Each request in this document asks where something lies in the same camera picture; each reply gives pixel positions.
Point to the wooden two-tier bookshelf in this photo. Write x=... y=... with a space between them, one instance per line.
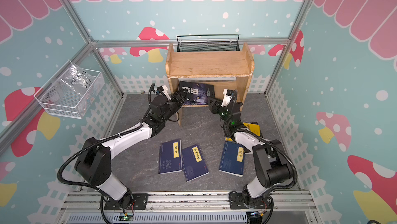
x=231 y=70

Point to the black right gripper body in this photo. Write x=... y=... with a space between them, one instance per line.
x=217 y=107

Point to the navy book tilted yellow label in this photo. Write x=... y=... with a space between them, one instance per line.
x=193 y=163

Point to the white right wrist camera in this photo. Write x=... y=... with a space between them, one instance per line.
x=230 y=97

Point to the clear plastic bag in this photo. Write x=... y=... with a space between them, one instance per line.
x=77 y=89

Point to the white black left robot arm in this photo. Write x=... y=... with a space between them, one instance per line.
x=93 y=161

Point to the dark wolf cover book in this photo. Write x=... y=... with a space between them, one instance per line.
x=196 y=93

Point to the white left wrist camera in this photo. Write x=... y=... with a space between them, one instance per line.
x=162 y=90

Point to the white wire wall basket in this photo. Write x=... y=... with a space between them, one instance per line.
x=48 y=96

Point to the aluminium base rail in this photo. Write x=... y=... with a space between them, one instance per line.
x=290 y=207

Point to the yellow cover book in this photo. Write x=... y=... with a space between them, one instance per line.
x=252 y=127

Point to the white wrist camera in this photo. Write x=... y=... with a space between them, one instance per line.
x=230 y=97
x=162 y=90

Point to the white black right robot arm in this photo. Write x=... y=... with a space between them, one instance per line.
x=273 y=168

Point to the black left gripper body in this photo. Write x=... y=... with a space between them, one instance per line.
x=173 y=106

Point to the navy book left yellow label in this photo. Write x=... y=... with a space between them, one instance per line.
x=170 y=159

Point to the blue book small yellow label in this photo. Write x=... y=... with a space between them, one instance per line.
x=232 y=159

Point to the black wire mesh basket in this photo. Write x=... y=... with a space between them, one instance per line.
x=196 y=43

